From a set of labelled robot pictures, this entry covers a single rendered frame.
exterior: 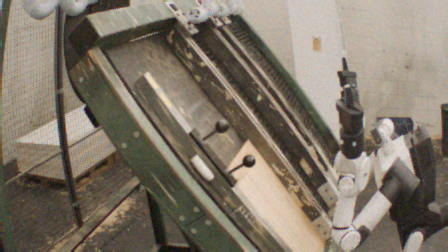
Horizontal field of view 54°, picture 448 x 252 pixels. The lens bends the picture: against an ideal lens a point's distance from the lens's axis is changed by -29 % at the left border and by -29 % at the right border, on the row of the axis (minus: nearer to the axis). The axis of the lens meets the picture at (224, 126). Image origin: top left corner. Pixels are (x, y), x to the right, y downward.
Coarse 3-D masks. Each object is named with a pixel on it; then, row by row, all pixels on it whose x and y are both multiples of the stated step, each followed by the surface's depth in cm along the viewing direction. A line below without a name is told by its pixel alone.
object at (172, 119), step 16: (144, 80) 170; (144, 96) 171; (160, 96) 171; (160, 112) 171; (176, 112) 174; (176, 128) 171; (192, 144) 172; (208, 160) 172; (224, 192) 173; (240, 192) 176; (256, 224) 174; (272, 240) 174
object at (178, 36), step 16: (176, 16) 211; (208, 16) 213; (176, 32) 215; (192, 32) 213; (176, 48) 216; (192, 48) 215; (192, 64) 217; (208, 64) 217; (208, 80) 217; (224, 80) 220; (224, 96) 217; (224, 112) 218; (240, 112) 217; (240, 128) 219; (256, 128) 217; (256, 144) 219; (272, 144) 221; (272, 160) 219; (288, 176) 219; (304, 192) 219; (304, 208) 221; (320, 208) 224; (320, 224) 221
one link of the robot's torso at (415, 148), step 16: (416, 128) 193; (400, 144) 187; (416, 144) 176; (384, 160) 183; (416, 160) 173; (432, 160) 175; (416, 176) 175; (432, 176) 176; (416, 192) 177; (432, 192) 178; (400, 208) 181; (416, 208) 180
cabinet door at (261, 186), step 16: (240, 160) 199; (256, 160) 213; (240, 176) 190; (256, 176) 203; (272, 176) 216; (256, 192) 193; (272, 192) 206; (288, 192) 220; (256, 208) 184; (272, 208) 196; (288, 208) 210; (272, 224) 187; (288, 224) 199; (304, 224) 213; (288, 240) 189; (304, 240) 202; (320, 240) 217
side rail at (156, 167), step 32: (96, 64) 146; (96, 96) 148; (128, 96) 150; (128, 128) 148; (128, 160) 150; (160, 160) 148; (160, 192) 150; (192, 192) 148; (192, 224) 151; (224, 224) 150
